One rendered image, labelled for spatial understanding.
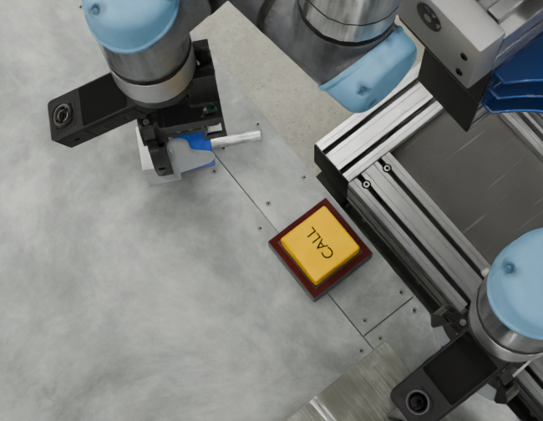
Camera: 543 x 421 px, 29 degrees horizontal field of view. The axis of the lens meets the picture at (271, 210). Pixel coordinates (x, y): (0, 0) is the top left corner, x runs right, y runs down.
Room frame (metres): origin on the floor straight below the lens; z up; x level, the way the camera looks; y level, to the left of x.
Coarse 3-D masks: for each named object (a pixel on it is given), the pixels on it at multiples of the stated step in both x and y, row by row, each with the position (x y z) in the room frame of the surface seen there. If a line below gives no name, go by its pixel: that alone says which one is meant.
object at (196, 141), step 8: (136, 128) 0.42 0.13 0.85; (208, 128) 0.42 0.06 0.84; (176, 136) 0.41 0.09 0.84; (184, 136) 0.41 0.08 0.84; (192, 136) 0.41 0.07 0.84; (200, 136) 0.41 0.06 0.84; (232, 136) 0.40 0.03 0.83; (240, 136) 0.40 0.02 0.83; (248, 136) 0.40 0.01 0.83; (256, 136) 0.40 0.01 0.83; (192, 144) 0.40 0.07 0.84; (200, 144) 0.40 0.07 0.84; (208, 144) 0.40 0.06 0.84; (216, 144) 0.40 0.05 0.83; (224, 144) 0.40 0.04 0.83; (232, 144) 0.40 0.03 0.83; (144, 152) 0.39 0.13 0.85; (144, 160) 0.38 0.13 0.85; (144, 168) 0.37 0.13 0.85; (152, 168) 0.37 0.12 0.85; (200, 168) 0.38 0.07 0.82; (152, 176) 0.37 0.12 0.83; (160, 176) 0.37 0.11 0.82; (152, 184) 0.37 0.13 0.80
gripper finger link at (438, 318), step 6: (444, 306) 0.17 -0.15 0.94; (450, 306) 0.17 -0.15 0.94; (438, 312) 0.17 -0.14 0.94; (444, 312) 0.16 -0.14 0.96; (450, 312) 0.16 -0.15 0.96; (432, 318) 0.17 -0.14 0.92; (438, 318) 0.16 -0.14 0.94; (444, 318) 0.16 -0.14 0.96; (432, 324) 0.16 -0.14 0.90; (438, 324) 0.16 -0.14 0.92
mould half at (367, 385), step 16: (384, 352) 0.14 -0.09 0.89; (352, 368) 0.13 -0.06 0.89; (368, 368) 0.13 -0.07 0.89; (384, 368) 0.13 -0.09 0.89; (400, 368) 0.13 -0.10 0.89; (336, 384) 0.12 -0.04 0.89; (352, 384) 0.12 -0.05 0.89; (368, 384) 0.11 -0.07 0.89; (384, 384) 0.11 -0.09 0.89; (320, 400) 0.11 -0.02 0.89; (336, 400) 0.10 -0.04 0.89; (352, 400) 0.10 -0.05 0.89; (368, 400) 0.10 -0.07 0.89; (384, 400) 0.10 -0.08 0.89; (304, 416) 0.09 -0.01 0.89; (320, 416) 0.09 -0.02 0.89; (336, 416) 0.09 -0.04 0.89; (352, 416) 0.09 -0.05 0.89; (368, 416) 0.09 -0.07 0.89; (384, 416) 0.08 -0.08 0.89
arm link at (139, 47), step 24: (96, 0) 0.39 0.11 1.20; (120, 0) 0.38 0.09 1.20; (144, 0) 0.38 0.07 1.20; (168, 0) 0.38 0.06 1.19; (192, 0) 0.39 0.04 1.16; (96, 24) 0.37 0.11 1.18; (120, 24) 0.37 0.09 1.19; (144, 24) 0.37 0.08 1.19; (168, 24) 0.37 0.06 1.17; (192, 24) 0.38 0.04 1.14; (120, 48) 0.36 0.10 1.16; (144, 48) 0.36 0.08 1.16; (168, 48) 0.37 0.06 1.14; (120, 72) 0.37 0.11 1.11; (144, 72) 0.36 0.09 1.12; (168, 72) 0.37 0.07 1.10
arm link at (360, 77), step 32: (288, 0) 0.38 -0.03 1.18; (320, 0) 0.34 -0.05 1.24; (352, 0) 0.33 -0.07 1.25; (384, 0) 0.33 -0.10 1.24; (288, 32) 0.36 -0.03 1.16; (320, 32) 0.34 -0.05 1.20; (352, 32) 0.33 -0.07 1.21; (384, 32) 0.33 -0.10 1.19; (320, 64) 0.33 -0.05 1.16; (352, 64) 0.32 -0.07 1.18; (384, 64) 0.31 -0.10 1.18; (352, 96) 0.30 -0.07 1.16; (384, 96) 0.31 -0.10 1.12
